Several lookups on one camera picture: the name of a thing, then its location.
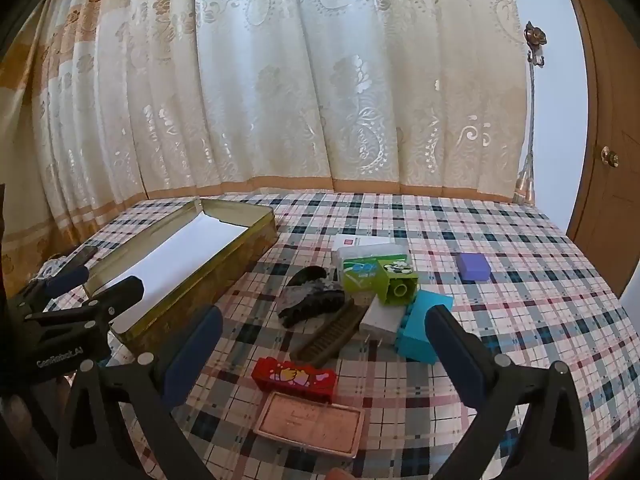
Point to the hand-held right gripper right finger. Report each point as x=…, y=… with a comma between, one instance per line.
x=452, y=355

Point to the purple cube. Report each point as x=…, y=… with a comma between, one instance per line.
x=474, y=267

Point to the plaid tablecloth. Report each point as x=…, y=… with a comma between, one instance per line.
x=500, y=310

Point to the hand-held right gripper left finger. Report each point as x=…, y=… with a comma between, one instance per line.
x=200, y=345

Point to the white paper lining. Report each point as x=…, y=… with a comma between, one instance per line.
x=190, y=255

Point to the cream floral curtain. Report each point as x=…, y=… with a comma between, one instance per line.
x=300, y=85

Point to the brown comb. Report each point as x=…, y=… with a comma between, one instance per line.
x=325, y=337

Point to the black hair claw clip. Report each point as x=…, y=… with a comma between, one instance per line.
x=305, y=305

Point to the gold tin box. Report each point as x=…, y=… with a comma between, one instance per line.
x=225, y=280

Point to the patterned cloth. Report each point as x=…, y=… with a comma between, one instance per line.
x=50, y=270

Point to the red toy block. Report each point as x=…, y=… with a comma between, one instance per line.
x=295, y=379

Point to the teal building block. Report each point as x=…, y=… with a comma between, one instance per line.
x=420, y=320

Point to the wooden door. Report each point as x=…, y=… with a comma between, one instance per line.
x=610, y=110

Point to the white charger plug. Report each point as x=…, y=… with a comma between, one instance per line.
x=380, y=322

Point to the black phone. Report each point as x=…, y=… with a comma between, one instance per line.
x=82, y=256

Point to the ornate metal wall hook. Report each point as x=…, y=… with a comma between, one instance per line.
x=535, y=37

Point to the small white box red label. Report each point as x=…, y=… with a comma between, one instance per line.
x=350, y=241

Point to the green and white floss box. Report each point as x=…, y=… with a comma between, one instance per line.
x=360, y=270

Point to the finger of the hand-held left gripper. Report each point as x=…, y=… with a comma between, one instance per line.
x=65, y=279
x=117, y=295

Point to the brass door knob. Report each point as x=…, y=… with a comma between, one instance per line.
x=609, y=156

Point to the green building block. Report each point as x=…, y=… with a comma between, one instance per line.
x=395, y=285

